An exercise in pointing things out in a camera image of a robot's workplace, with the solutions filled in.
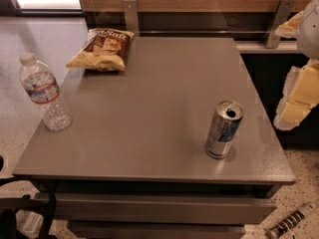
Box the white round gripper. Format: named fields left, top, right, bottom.
left=273, top=0, right=319, bottom=130

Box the silver blue redbull can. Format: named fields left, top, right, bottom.
left=204, top=101, right=243, bottom=158

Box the brown chip bag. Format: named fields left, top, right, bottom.
left=66, top=28, right=134, bottom=72

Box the striped tube on floor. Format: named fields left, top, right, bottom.
left=265, top=202, right=318, bottom=239

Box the grey table drawer unit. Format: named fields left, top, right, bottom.
left=35, top=179, right=282, bottom=239

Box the clear plastic water bottle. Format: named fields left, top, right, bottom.
left=19, top=53, right=73, bottom=131

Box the black chair base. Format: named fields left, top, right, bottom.
left=0, top=154, right=58, bottom=239

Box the right metal wall bracket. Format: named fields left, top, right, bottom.
left=264, top=0, right=296, bottom=49

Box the metal wall bracket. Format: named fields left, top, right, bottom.
left=124, top=0, right=140, bottom=36
left=264, top=0, right=296, bottom=49

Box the left metal wall bracket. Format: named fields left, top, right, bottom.
left=124, top=0, right=140, bottom=36

